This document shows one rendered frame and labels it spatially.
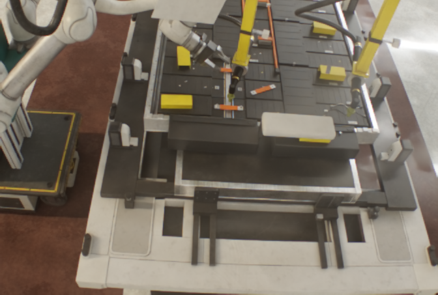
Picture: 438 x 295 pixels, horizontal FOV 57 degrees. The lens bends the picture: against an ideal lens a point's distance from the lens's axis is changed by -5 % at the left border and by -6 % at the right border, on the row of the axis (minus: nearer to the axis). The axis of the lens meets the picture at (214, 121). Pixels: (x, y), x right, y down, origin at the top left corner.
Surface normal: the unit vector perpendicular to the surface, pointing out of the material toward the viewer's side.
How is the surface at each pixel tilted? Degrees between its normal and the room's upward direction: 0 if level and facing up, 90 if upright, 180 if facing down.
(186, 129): 0
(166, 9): 90
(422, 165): 0
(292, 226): 0
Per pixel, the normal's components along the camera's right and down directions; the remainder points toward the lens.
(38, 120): 0.09, -0.63
